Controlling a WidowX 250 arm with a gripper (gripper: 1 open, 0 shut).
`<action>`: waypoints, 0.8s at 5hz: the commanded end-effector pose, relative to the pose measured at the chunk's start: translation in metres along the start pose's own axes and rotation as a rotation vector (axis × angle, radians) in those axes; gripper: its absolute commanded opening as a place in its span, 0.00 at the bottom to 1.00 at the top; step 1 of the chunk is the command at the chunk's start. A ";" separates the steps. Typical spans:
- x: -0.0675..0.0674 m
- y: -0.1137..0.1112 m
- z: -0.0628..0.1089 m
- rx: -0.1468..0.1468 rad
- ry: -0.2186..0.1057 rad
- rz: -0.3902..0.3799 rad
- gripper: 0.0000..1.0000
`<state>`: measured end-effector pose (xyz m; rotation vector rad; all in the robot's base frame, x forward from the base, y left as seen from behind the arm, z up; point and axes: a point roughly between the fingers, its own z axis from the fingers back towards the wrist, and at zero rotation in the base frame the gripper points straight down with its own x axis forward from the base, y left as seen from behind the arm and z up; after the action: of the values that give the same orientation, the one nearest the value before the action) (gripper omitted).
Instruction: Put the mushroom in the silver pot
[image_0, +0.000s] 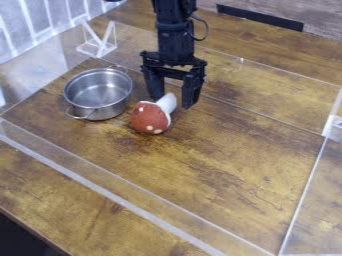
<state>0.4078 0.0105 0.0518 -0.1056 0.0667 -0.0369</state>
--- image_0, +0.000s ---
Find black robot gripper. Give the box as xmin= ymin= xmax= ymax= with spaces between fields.
xmin=141 ymin=20 xmax=207 ymax=109

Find red white toy mushroom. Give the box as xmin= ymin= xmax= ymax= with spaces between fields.
xmin=130 ymin=93 xmax=178 ymax=135

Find small silver metal pot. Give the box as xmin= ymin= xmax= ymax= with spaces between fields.
xmin=65 ymin=65 xmax=134 ymax=121

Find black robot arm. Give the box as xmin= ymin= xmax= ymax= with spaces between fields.
xmin=141 ymin=0 xmax=207 ymax=109

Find black bar on table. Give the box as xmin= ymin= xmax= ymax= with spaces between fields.
xmin=217 ymin=4 xmax=305 ymax=32

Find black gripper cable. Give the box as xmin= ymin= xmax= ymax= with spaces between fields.
xmin=186 ymin=13 xmax=211 ymax=42

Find clear acrylic triangle bracket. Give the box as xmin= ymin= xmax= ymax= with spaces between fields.
xmin=77 ymin=21 xmax=118 ymax=58

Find clear acrylic enclosure walls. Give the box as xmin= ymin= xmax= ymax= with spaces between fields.
xmin=0 ymin=19 xmax=342 ymax=256

